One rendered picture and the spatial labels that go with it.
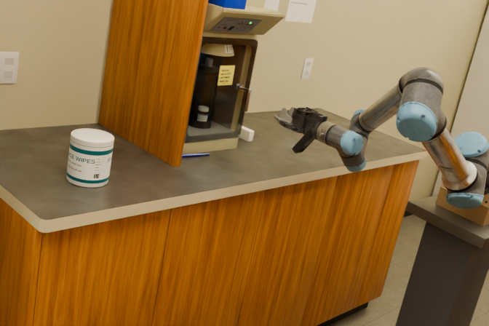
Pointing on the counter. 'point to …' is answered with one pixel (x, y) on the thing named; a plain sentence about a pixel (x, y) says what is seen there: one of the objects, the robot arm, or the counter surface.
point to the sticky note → (225, 75)
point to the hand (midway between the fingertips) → (279, 118)
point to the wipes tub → (89, 157)
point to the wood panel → (155, 52)
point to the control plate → (236, 25)
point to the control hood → (271, 17)
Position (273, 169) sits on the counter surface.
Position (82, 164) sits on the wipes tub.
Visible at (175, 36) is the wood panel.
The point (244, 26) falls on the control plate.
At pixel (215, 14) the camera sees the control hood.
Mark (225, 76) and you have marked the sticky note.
